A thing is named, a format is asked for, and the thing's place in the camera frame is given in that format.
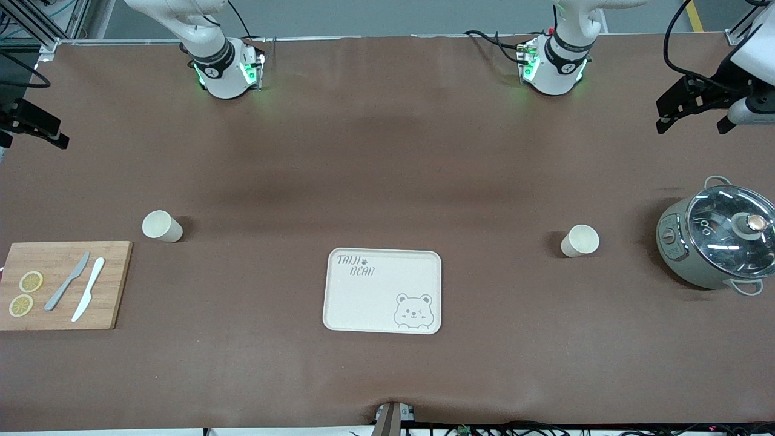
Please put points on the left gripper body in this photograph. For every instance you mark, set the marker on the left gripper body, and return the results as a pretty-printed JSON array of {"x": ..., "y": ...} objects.
[{"x": 722, "y": 80}]

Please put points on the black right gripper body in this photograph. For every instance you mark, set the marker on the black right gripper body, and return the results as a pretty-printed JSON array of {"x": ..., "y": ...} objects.
[{"x": 13, "y": 113}]

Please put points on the white IKEA cup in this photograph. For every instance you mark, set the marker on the white IKEA cup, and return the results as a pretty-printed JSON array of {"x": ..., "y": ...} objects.
[
  {"x": 158, "y": 225},
  {"x": 581, "y": 241}
]

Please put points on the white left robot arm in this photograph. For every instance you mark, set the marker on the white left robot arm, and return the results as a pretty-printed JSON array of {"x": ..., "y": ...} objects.
[{"x": 557, "y": 75}]

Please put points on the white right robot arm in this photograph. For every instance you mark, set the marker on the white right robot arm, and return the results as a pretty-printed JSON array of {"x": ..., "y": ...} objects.
[{"x": 218, "y": 79}]

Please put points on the cream bear print tray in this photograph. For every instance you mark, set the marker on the cream bear print tray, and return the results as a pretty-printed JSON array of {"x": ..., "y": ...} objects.
[{"x": 375, "y": 297}]

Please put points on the glass pot lid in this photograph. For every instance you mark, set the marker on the glass pot lid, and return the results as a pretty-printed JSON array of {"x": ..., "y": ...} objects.
[{"x": 726, "y": 230}]

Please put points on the grey-green electric pot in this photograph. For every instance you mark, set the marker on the grey-green electric pot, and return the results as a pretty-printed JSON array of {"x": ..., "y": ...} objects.
[{"x": 675, "y": 248}]

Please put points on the yellow lemon slice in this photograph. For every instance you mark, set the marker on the yellow lemon slice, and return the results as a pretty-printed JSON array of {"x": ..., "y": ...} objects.
[
  {"x": 31, "y": 281},
  {"x": 21, "y": 305}
]

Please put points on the grey plastic knife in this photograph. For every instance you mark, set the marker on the grey plastic knife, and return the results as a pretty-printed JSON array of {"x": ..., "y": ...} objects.
[{"x": 66, "y": 283}]

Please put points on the white plastic knife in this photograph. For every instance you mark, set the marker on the white plastic knife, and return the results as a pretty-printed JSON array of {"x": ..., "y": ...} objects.
[{"x": 89, "y": 287}]

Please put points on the wooden cutting board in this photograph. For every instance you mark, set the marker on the wooden cutting board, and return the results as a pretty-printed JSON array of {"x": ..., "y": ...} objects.
[{"x": 115, "y": 284}]

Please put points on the aluminium frame profile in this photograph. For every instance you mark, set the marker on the aluminium frame profile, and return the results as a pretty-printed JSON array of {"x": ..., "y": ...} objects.
[{"x": 36, "y": 30}]

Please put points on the metal table bracket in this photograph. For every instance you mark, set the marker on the metal table bracket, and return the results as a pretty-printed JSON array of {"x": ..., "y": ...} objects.
[{"x": 390, "y": 419}]

